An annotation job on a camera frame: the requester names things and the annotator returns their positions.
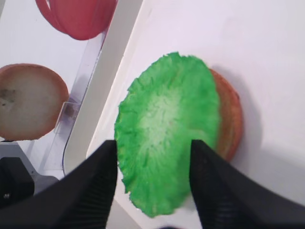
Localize grey black camera mount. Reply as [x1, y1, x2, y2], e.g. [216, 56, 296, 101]
[0, 141, 59, 208]

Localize clear acrylic left food rack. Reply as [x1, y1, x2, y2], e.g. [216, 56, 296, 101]
[0, 0, 106, 178]

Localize left rack bread slice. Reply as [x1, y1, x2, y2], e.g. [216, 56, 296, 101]
[0, 63, 69, 141]

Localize green lettuce leaf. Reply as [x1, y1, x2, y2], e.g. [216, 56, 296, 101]
[114, 52, 221, 218]

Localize round bread slice on tray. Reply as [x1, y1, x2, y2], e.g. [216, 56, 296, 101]
[210, 69, 244, 161]

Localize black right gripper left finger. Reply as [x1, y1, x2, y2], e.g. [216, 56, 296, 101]
[0, 140, 118, 229]

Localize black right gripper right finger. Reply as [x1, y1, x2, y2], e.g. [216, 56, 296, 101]
[189, 140, 305, 229]

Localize white rectangular tray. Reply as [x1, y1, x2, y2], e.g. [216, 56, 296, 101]
[62, 0, 305, 229]

